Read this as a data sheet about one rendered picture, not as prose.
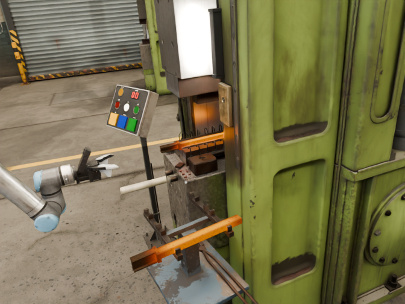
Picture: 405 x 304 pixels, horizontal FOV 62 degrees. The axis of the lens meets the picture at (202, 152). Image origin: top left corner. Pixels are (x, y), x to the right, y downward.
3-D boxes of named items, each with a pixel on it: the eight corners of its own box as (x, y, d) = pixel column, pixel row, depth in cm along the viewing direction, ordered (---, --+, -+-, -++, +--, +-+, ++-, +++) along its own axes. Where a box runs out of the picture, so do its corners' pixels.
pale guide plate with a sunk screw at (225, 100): (228, 127, 141) (227, 87, 134) (219, 120, 149) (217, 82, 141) (233, 126, 142) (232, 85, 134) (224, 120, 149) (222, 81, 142)
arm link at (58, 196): (43, 221, 154) (36, 198, 149) (49, 207, 165) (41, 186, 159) (65, 218, 156) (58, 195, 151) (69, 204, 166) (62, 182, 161)
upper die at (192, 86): (179, 98, 156) (177, 77, 152) (167, 88, 173) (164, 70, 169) (258, 83, 169) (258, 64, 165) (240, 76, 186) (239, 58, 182)
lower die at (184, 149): (186, 166, 171) (185, 151, 167) (174, 151, 188) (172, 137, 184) (258, 148, 184) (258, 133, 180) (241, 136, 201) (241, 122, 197)
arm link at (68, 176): (60, 163, 158) (61, 171, 150) (71, 160, 159) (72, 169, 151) (65, 180, 162) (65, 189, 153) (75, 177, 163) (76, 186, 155)
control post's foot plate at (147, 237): (149, 252, 250) (147, 242, 246) (142, 234, 269) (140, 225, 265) (176, 243, 257) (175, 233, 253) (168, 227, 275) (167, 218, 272)
